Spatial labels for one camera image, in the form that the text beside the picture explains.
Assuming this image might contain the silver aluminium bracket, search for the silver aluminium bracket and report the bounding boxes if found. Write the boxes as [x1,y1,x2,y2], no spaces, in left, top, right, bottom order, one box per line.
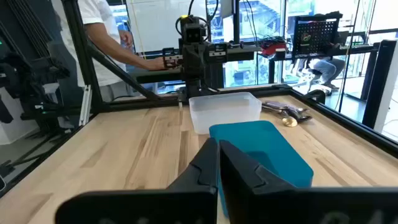
[78,84,93,127]

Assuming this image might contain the black spoon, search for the black spoon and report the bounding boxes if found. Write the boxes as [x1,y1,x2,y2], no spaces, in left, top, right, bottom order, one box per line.
[281,108,313,123]

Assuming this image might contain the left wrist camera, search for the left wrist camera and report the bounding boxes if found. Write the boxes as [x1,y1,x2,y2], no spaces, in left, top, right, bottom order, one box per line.
[181,22,208,45]

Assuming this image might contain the clear plastic bin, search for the clear plastic bin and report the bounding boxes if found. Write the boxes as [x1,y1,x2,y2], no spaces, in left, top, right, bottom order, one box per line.
[188,91,263,135]

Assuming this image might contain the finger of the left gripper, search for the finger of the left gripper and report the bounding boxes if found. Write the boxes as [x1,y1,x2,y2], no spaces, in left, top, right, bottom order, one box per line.
[207,42,229,63]
[162,47,184,70]

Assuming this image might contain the black table edge clamp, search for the black table edge clamp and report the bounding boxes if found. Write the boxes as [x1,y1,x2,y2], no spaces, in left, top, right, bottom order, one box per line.
[303,89,326,105]

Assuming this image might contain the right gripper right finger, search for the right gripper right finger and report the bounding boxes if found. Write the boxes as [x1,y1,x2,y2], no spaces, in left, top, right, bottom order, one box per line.
[219,139,398,224]

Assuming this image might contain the whiteboard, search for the whiteboard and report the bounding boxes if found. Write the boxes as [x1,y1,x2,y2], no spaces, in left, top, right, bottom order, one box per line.
[126,0,215,53]

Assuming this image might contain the person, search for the person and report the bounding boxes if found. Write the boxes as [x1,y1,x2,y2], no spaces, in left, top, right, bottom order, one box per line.
[51,0,167,103]
[306,57,346,91]

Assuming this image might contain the teal plastic bin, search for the teal plastic bin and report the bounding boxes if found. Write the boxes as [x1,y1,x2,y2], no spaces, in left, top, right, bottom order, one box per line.
[208,120,314,218]

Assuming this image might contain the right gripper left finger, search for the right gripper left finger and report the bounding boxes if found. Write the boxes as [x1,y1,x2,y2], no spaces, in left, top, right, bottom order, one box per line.
[55,138,219,224]

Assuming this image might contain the red tool case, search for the red tool case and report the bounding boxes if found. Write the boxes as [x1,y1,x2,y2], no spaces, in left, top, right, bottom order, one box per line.
[259,37,287,57]

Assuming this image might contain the black metal workbench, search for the black metal workbench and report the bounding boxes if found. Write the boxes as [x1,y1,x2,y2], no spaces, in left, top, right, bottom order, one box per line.
[267,42,382,103]

